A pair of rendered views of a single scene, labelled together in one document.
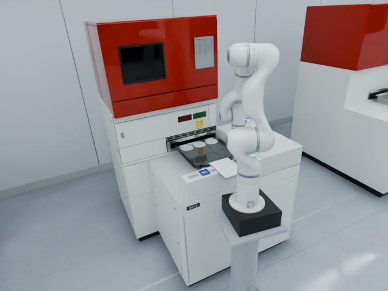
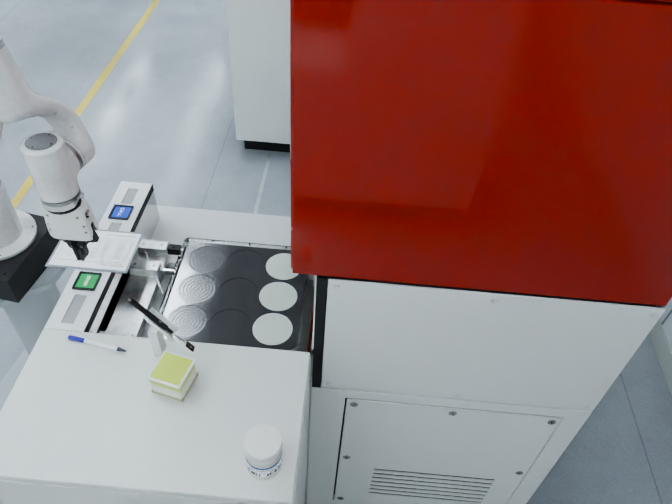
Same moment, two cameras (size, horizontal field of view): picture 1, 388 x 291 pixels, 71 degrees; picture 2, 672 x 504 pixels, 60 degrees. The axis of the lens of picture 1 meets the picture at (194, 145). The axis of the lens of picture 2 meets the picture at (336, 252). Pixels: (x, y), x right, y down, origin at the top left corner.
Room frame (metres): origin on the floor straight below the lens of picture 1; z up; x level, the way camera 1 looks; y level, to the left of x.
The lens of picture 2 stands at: (2.47, -0.88, 2.09)
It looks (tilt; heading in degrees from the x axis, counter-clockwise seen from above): 45 degrees down; 115
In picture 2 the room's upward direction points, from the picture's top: 4 degrees clockwise
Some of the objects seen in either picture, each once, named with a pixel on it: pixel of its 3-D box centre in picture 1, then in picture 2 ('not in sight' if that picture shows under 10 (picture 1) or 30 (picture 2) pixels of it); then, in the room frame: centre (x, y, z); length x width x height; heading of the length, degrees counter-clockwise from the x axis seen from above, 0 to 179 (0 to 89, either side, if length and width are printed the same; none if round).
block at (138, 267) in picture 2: not in sight; (145, 268); (1.56, -0.14, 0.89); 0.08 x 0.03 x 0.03; 24
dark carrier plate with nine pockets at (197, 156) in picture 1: (205, 150); (237, 292); (1.82, -0.09, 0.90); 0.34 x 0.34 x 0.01; 24
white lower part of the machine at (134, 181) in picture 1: (163, 175); (420, 357); (2.26, 0.32, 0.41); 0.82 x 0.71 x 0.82; 114
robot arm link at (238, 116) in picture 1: (238, 112); (51, 165); (1.51, -0.27, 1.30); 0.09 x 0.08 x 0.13; 97
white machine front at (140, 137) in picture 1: (170, 130); (330, 217); (1.95, 0.18, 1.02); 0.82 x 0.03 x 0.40; 114
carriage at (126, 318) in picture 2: not in sight; (138, 296); (1.59, -0.21, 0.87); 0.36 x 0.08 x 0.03; 114
